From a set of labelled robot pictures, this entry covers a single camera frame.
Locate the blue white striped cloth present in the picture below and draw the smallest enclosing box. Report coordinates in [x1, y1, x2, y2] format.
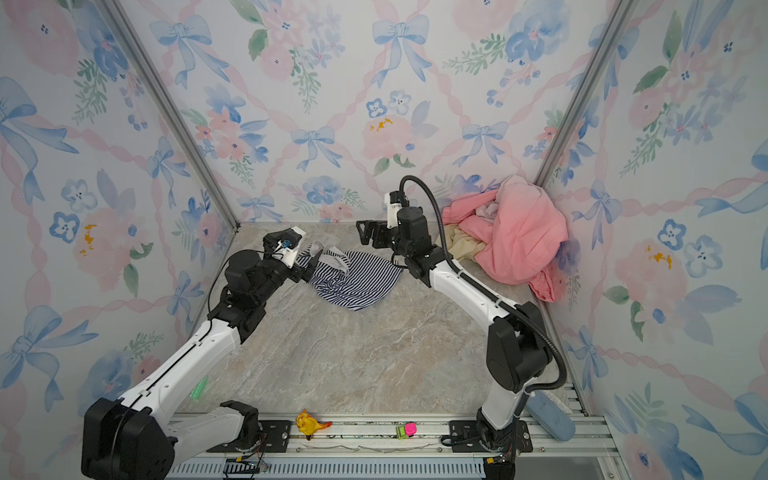
[296, 242, 402, 311]

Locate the pink garment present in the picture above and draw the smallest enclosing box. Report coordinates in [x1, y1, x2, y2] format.
[442, 176, 569, 302]

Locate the cream yellow cloth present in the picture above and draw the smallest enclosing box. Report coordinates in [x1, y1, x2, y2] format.
[444, 225, 486, 260]

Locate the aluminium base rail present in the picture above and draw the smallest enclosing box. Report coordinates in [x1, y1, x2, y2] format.
[167, 388, 629, 479]

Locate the right corner aluminium post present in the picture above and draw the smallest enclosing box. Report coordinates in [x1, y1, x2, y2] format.
[534, 0, 635, 187]

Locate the corner aluminium post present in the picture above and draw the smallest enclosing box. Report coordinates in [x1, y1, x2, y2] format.
[534, 0, 635, 187]
[96, 0, 240, 232]

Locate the blue grey sponge block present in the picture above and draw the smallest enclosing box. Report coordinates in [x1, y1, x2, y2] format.
[525, 392, 576, 442]

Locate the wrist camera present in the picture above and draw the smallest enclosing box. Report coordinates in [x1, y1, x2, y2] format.
[263, 227, 306, 269]
[384, 190, 409, 229]

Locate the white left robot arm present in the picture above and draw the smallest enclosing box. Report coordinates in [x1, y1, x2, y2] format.
[81, 249, 319, 479]

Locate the white cloth in pile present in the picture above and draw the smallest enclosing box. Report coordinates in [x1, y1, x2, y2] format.
[475, 201, 499, 224]

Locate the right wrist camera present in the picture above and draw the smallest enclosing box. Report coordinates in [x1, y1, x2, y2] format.
[384, 190, 409, 229]

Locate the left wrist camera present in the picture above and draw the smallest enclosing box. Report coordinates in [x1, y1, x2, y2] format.
[263, 227, 306, 269]

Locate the pink green small toy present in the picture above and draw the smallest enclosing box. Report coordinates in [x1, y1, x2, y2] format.
[396, 422, 418, 440]

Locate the left corner aluminium post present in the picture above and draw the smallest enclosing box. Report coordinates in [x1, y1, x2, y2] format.
[96, 0, 240, 232]

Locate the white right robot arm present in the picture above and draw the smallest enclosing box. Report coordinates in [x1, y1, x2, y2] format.
[356, 207, 567, 459]

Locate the yellow toy figure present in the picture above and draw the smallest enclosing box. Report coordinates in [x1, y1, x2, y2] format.
[295, 409, 333, 441]

